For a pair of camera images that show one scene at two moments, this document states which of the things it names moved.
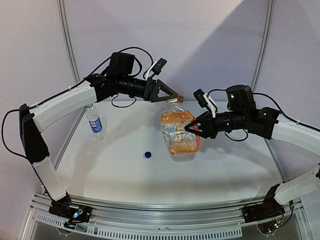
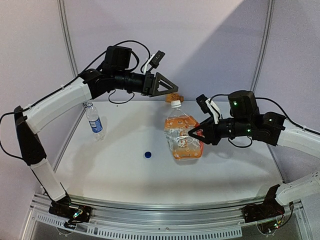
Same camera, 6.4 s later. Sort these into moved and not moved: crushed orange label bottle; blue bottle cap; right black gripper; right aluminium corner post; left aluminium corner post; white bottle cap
Moved: crushed orange label bottle; right black gripper; white bottle cap
Not moved: left aluminium corner post; right aluminium corner post; blue bottle cap
